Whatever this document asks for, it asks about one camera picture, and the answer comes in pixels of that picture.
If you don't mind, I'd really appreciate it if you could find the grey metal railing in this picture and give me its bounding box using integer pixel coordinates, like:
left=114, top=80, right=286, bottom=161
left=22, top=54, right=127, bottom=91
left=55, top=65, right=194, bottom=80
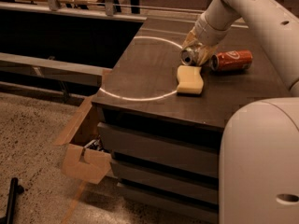
left=0, top=0, right=250, bottom=30

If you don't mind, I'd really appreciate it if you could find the top grey drawer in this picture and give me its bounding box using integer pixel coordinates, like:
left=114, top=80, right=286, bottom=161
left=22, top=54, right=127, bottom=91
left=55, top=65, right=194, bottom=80
left=98, top=122, right=219, bottom=178

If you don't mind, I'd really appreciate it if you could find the green white 7up can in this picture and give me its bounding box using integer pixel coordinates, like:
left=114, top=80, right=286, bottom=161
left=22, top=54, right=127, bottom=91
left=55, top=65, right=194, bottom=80
left=180, top=46, right=199, bottom=66

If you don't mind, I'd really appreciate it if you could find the orange soda can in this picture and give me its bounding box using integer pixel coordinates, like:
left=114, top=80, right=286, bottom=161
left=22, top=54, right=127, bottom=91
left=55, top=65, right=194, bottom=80
left=210, top=49, right=253, bottom=72

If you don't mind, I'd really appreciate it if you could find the open cardboard box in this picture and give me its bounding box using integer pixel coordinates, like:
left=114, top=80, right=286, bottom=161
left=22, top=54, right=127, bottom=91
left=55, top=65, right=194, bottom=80
left=53, top=95, right=111, bottom=184

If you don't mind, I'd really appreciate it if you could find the middle grey drawer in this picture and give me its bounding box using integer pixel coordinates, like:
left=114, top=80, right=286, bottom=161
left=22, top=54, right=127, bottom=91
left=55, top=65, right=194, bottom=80
left=111, top=160, right=219, bottom=204

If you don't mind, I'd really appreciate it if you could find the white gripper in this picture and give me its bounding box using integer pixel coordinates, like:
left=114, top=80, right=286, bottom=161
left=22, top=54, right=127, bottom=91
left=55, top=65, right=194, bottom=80
left=182, top=13, right=228, bottom=66

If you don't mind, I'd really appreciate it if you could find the grey drawer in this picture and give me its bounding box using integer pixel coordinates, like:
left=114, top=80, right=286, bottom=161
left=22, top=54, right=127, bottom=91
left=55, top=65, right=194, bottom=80
left=98, top=122, right=219, bottom=178
left=111, top=160, right=219, bottom=204
left=117, top=183, right=219, bottom=224

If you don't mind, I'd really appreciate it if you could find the black pole on floor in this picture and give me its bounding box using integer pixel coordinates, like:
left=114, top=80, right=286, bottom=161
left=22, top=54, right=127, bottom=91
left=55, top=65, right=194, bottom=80
left=0, top=177, right=24, bottom=224

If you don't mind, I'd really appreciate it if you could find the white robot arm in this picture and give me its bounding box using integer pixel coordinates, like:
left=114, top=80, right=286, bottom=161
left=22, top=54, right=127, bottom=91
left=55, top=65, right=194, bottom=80
left=186, top=0, right=299, bottom=224

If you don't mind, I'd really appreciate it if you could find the grey drawer cabinet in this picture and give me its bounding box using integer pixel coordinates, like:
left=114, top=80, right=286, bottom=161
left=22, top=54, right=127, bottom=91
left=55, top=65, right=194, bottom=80
left=92, top=17, right=292, bottom=224

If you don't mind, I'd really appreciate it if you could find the bottom grey drawer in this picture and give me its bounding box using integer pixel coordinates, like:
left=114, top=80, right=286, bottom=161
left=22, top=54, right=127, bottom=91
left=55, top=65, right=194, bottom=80
left=117, top=183, right=219, bottom=224

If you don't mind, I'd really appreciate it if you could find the yellow sponge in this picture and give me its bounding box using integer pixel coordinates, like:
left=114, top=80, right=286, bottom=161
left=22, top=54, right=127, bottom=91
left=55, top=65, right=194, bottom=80
left=177, top=65, right=204, bottom=95

